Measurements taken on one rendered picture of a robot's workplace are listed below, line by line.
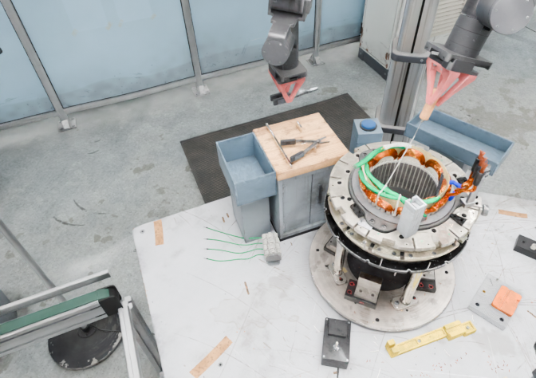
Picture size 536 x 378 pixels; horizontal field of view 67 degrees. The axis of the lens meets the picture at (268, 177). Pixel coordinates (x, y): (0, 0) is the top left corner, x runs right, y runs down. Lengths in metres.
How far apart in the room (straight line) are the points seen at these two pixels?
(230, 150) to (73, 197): 1.69
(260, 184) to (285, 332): 0.37
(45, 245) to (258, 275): 1.58
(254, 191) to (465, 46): 0.56
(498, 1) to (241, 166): 0.72
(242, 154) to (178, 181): 1.42
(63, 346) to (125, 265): 0.45
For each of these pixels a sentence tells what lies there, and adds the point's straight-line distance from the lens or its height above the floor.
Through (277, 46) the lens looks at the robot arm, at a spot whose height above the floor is 1.37.
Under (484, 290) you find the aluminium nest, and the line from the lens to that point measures 1.22.
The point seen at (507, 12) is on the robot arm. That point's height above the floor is 1.51.
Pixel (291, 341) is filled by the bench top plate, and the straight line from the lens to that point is 1.06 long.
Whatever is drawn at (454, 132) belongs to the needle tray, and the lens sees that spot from 1.25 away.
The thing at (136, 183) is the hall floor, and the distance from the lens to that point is 2.60.
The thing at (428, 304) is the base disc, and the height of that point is 0.80.
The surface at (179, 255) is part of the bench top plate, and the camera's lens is 1.22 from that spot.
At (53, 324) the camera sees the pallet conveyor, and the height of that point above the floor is 0.73.
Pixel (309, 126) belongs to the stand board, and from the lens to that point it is 1.13.
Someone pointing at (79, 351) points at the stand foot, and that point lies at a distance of 2.08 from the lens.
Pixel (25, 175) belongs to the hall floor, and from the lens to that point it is 2.99.
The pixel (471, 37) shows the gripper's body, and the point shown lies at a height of 1.45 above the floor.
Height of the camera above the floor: 1.77
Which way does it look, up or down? 46 degrees down
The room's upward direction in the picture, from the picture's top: 3 degrees counter-clockwise
